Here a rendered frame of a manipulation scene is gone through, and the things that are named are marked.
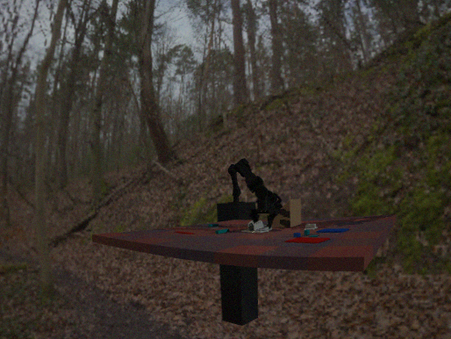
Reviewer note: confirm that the red flat rectangular plate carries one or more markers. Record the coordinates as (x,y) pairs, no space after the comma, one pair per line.
(308,240)

